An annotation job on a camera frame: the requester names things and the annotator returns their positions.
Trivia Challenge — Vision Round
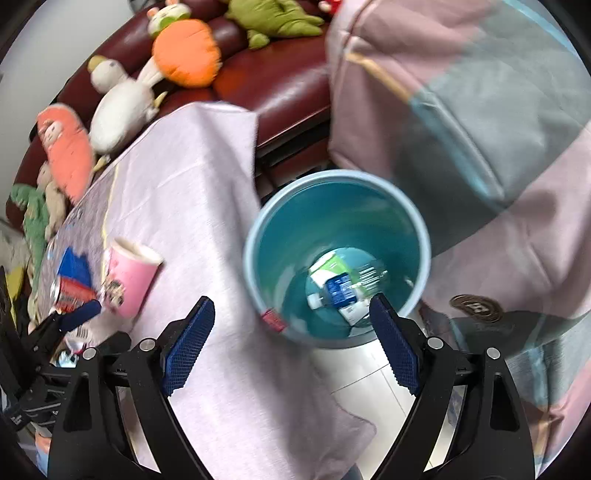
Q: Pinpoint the white duck plush toy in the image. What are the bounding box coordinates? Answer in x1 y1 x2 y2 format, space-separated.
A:
87 55 166 172

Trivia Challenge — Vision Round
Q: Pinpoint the light blue trash bin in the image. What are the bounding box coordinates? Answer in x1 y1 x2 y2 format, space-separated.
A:
243 170 431 349

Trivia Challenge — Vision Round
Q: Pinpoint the green white milk carton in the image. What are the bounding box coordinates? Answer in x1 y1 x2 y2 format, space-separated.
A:
305 248 389 328

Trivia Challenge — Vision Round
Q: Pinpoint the brown bear red shirt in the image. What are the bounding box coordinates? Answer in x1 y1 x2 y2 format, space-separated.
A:
318 0 342 16

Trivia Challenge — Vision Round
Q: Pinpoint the pink carrot plush toy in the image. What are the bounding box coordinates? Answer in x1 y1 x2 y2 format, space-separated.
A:
37 103 95 205

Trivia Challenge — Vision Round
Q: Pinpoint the red snack can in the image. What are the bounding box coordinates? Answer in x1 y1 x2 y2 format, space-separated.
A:
50 276 97 313

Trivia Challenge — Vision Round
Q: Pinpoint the pink grey patchwork blanket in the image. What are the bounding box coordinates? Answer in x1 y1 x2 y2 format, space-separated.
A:
327 1 590 472

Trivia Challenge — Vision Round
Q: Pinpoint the blue plastic tray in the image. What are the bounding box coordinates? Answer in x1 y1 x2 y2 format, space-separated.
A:
57 247 92 287

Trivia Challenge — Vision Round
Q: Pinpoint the green dinosaur plush toy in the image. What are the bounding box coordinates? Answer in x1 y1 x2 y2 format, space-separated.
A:
10 184 49 302

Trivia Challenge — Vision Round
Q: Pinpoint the green crocodile plush toy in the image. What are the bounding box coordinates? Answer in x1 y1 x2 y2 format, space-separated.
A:
225 0 324 50

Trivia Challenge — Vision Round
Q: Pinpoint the pink paper cup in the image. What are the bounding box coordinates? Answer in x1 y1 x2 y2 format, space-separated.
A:
102 237 163 319

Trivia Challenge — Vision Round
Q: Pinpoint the orange carrot plush toy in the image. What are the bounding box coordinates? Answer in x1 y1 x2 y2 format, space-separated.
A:
137 1 221 88

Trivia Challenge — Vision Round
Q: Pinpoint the beige bear plush toy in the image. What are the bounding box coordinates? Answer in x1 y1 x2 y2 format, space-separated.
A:
37 162 67 242

